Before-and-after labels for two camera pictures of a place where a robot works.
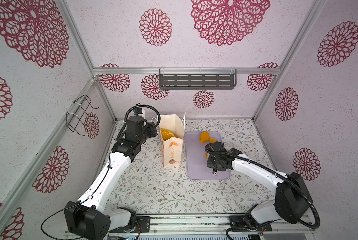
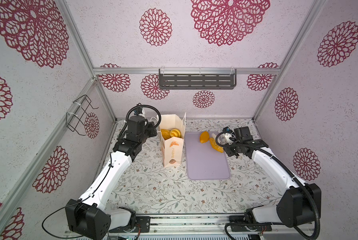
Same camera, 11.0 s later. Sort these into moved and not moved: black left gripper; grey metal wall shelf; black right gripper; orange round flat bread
Moved: black right gripper
Not moved: orange round flat bread; grey metal wall shelf; black left gripper
